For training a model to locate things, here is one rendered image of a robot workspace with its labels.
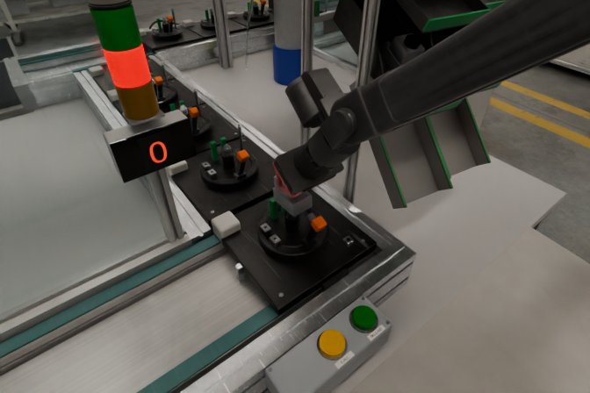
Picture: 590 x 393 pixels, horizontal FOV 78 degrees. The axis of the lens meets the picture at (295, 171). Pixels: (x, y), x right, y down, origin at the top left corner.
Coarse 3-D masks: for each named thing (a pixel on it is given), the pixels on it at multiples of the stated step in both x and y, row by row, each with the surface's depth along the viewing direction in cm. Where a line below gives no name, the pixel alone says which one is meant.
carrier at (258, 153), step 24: (240, 144) 92; (168, 168) 89; (192, 168) 91; (216, 168) 88; (264, 168) 91; (192, 192) 84; (216, 192) 84; (240, 192) 84; (264, 192) 84; (216, 216) 78
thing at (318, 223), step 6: (306, 216) 65; (312, 216) 65; (312, 222) 63; (318, 222) 63; (324, 222) 63; (312, 228) 65; (318, 228) 62; (312, 234) 66; (306, 240) 68; (312, 240) 68
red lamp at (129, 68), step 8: (136, 48) 48; (104, 56) 48; (112, 56) 47; (120, 56) 47; (128, 56) 47; (136, 56) 48; (144, 56) 49; (112, 64) 48; (120, 64) 47; (128, 64) 48; (136, 64) 48; (144, 64) 49; (112, 72) 48; (120, 72) 48; (128, 72) 48; (136, 72) 49; (144, 72) 50; (112, 80) 50; (120, 80) 49; (128, 80) 49; (136, 80) 49; (144, 80) 50
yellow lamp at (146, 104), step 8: (120, 88) 50; (128, 88) 50; (136, 88) 50; (144, 88) 50; (152, 88) 52; (120, 96) 51; (128, 96) 50; (136, 96) 50; (144, 96) 51; (152, 96) 52; (128, 104) 51; (136, 104) 51; (144, 104) 52; (152, 104) 53; (128, 112) 52; (136, 112) 52; (144, 112) 52; (152, 112) 53
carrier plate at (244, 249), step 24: (312, 192) 84; (240, 216) 78; (336, 216) 78; (240, 240) 73; (336, 240) 73; (360, 240) 73; (264, 264) 68; (288, 264) 68; (312, 264) 68; (336, 264) 68; (264, 288) 64; (288, 288) 64; (312, 288) 65
